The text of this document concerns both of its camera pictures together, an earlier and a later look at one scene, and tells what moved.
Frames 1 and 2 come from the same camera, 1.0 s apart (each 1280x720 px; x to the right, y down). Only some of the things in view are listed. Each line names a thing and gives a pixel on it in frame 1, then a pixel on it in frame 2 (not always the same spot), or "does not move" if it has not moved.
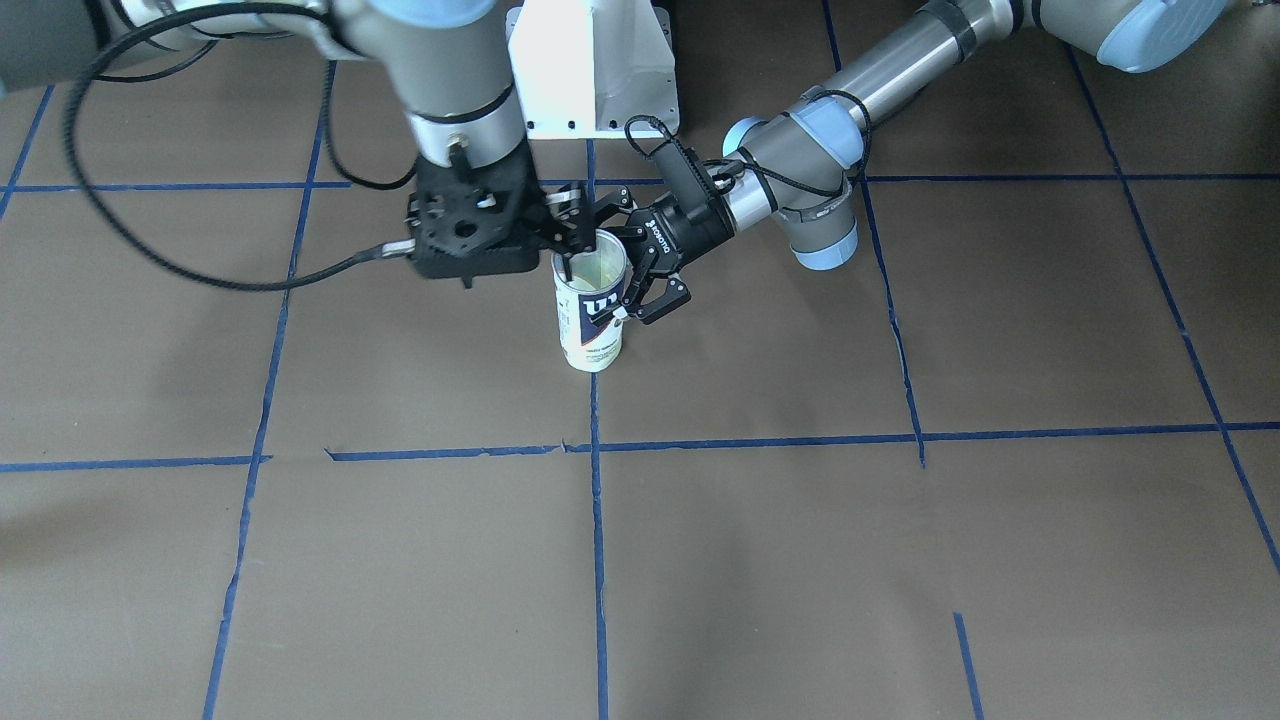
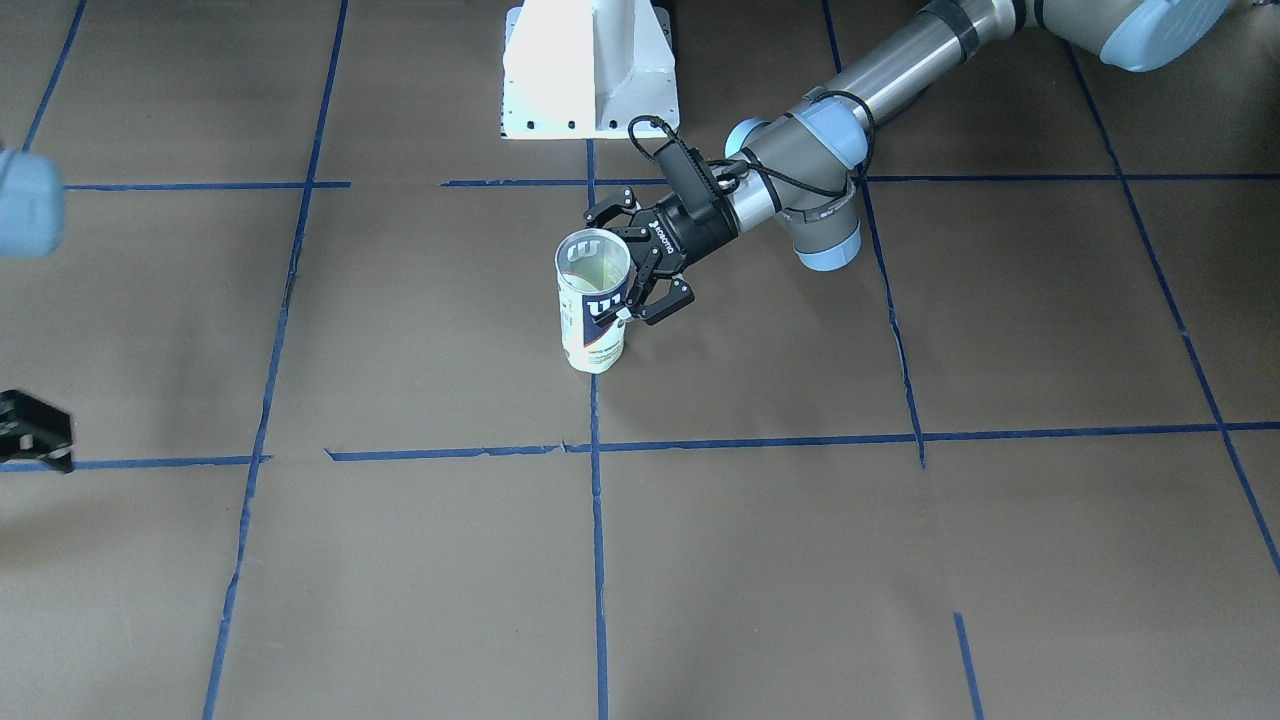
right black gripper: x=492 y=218 -> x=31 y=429
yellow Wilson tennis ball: x=597 y=268 does not move
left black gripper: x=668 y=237 does not move
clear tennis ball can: x=597 y=277 does not move
